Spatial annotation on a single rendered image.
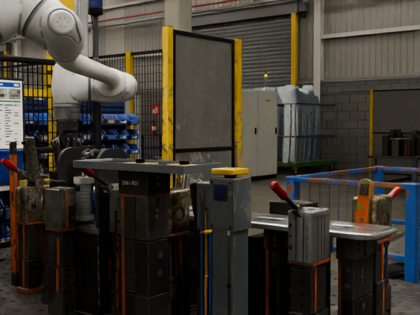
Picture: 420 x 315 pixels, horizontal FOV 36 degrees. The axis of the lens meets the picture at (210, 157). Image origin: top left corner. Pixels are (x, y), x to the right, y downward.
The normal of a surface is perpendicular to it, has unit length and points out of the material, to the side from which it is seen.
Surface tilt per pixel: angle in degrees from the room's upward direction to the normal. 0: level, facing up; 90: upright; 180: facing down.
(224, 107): 90
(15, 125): 90
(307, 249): 90
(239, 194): 90
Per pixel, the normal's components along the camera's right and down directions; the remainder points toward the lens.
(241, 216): 0.79, 0.03
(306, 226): -0.61, 0.04
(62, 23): 0.33, -0.04
